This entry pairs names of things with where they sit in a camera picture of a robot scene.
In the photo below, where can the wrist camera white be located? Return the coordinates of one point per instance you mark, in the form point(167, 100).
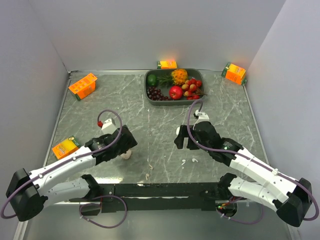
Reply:
point(109, 126)
point(201, 117)

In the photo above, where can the orange juice box back centre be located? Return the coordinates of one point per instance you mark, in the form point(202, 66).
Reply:
point(167, 65)

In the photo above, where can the orange juice box near left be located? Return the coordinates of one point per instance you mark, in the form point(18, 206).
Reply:
point(65, 148)

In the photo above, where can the dark purple grape bunch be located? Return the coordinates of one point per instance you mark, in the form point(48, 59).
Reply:
point(155, 94)

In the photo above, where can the pink earbuds charging case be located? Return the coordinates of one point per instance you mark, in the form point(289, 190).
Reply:
point(126, 155)

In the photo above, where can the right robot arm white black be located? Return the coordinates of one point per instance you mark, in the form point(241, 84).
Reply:
point(290, 198)

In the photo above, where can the green lime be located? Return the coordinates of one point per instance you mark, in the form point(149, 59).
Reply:
point(152, 80)

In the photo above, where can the orange juice box far left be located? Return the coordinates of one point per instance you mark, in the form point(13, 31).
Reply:
point(83, 87)

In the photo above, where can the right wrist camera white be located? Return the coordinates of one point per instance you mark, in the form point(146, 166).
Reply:
point(201, 117)

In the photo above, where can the small pineapple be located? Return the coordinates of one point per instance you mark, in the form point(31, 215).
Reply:
point(176, 78)

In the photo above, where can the red apple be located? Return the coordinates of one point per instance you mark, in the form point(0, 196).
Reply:
point(176, 92)

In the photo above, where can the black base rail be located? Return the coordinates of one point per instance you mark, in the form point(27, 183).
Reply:
point(168, 196)

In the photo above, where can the orange juice box far right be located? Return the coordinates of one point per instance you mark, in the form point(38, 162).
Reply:
point(235, 74)

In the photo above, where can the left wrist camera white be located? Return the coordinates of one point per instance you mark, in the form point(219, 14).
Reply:
point(109, 126)

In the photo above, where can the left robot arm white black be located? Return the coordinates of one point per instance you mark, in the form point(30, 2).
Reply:
point(29, 193)

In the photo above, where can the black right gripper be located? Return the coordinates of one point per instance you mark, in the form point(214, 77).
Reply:
point(183, 133)

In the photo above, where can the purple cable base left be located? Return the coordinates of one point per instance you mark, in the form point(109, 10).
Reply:
point(100, 205)

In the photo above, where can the orange juice box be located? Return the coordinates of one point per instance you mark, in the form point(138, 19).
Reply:
point(235, 74)
point(83, 87)
point(65, 148)
point(167, 65)

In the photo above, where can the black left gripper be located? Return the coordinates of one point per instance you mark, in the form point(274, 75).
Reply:
point(130, 143)

